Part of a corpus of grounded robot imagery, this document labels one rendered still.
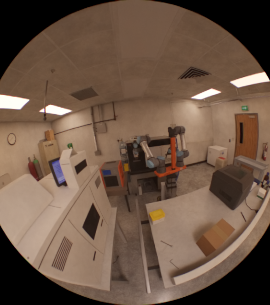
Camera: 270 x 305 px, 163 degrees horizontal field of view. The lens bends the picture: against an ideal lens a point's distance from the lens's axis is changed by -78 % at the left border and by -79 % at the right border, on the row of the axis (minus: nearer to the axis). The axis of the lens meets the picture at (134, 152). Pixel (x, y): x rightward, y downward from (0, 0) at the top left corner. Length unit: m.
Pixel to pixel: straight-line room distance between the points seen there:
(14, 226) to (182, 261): 0.90
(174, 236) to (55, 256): 0.78
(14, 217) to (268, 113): 4.42
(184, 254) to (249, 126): 3.92
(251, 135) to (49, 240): 4.35
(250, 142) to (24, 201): 4.53
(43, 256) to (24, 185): 0.34
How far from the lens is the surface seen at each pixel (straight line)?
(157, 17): 1.23
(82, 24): 1.21
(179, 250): 0.85
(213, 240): 0.76
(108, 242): 0.91
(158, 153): 2.26
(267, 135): 3.91
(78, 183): 0.56
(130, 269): 1.73
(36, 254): 0.41
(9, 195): 0.57
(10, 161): 3.48
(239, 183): 1.10
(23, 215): 0.51
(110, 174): 1.71
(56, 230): 0.44
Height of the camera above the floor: 1.69
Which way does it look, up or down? 13 degrees down
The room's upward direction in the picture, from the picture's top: 8 degrees counter-clockwise
